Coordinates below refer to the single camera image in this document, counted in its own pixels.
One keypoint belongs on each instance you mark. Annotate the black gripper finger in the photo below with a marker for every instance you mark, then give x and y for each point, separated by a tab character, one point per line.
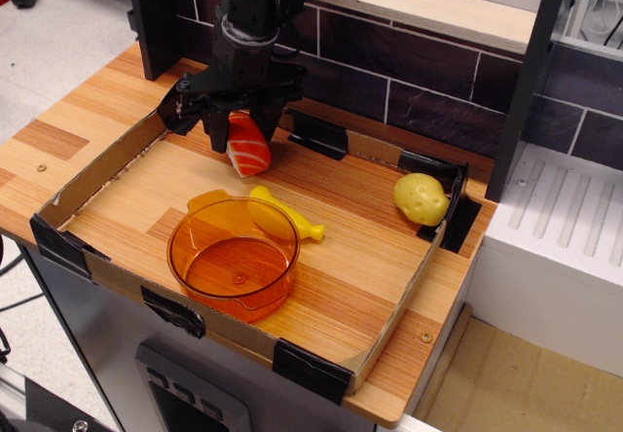
216	125
266	114

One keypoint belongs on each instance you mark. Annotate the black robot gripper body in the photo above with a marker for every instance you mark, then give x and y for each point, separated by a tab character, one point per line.
239	74

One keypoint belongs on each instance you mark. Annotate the orange salmon sushi toy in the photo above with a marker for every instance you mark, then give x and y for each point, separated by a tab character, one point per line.
247	148

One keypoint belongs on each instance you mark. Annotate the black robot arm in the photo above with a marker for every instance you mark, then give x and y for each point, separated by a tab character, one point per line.
249	20

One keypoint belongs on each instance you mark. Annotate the transparent orange plastic pot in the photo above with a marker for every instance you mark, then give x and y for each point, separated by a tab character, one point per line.
224	260

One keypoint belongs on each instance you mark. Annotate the cardboard fence with black tape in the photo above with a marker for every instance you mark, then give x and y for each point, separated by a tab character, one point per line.
307	267

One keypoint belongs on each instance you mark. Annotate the yellow toy banana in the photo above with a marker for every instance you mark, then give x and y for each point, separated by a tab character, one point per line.
304	227

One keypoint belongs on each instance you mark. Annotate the yellow toy potato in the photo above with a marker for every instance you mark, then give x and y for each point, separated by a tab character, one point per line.
421	198

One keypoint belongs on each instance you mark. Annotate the grey oven control panel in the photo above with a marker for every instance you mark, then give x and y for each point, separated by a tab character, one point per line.
185	401

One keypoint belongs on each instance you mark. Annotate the white toy sink drainboard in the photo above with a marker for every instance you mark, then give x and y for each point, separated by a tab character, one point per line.
549	270

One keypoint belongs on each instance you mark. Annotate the dark vertical post left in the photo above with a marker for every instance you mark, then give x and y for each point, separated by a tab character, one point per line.
155	24

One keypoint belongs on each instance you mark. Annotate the dark vertical post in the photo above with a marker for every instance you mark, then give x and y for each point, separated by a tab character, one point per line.
509	148
155	24

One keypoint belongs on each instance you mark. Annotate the dark vertical post right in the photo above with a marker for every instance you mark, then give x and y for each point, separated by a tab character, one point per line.
509	148

